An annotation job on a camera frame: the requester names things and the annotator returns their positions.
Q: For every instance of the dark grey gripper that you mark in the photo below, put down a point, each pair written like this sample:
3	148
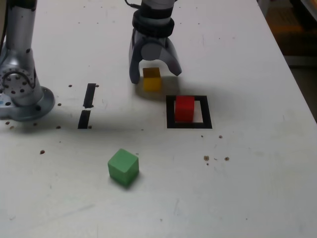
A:
153	39

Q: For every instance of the yellow cube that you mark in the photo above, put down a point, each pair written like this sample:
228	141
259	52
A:
152	83

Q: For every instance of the red cube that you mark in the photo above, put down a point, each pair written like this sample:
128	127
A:
184	109

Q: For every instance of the green cube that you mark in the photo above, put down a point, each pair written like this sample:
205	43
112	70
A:
122	164

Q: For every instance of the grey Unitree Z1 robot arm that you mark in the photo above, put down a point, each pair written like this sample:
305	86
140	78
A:
22	62

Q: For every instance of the black tape square outline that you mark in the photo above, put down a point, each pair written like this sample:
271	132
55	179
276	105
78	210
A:
171	111

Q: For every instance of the black tape strip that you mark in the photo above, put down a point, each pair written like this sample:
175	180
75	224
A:
89	96

